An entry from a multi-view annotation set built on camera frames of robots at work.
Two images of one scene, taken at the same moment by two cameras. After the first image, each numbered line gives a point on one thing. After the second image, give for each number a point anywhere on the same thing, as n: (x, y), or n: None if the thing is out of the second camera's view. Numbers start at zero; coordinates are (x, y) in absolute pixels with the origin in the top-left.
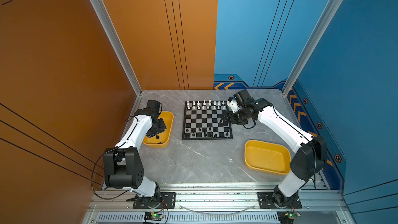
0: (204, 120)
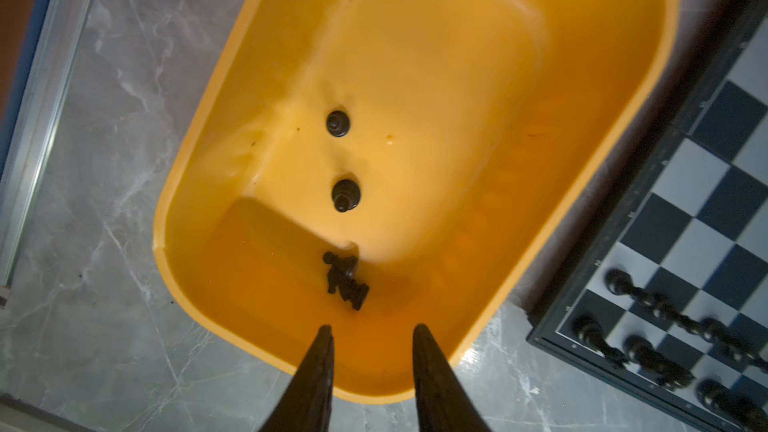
0: (671, 301)
